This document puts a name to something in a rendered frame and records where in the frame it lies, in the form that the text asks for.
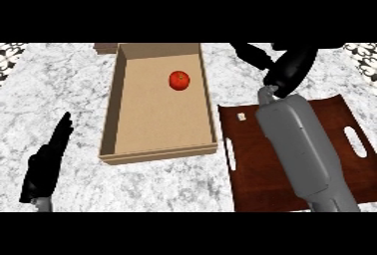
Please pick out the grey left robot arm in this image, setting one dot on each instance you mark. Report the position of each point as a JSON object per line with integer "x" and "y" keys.
{"x": 43, "y": 205}

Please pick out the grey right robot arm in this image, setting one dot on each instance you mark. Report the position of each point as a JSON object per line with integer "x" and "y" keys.
{"x": 299, "y": 146}

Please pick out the dark brown wooden tray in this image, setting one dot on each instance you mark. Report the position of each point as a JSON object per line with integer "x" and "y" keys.
{"x": 255, "y": 172}

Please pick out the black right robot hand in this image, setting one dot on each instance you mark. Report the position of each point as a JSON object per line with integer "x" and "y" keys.
{"x": 292, "y": 71}

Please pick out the red tomato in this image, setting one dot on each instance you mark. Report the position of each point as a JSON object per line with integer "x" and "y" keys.
{"x": 179, "y": 80}

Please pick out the small white scrap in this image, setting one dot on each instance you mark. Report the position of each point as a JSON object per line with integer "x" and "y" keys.
{"x": 241, "y": 116}

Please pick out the small brown block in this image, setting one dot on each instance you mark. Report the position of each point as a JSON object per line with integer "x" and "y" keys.
{"x": 104, "y": 47}

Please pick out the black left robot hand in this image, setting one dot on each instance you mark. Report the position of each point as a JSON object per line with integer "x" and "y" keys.
{"x": 45, "y": 166}

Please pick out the open cardboard box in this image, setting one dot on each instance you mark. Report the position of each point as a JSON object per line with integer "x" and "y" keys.
{"x": 157, "y": 132}

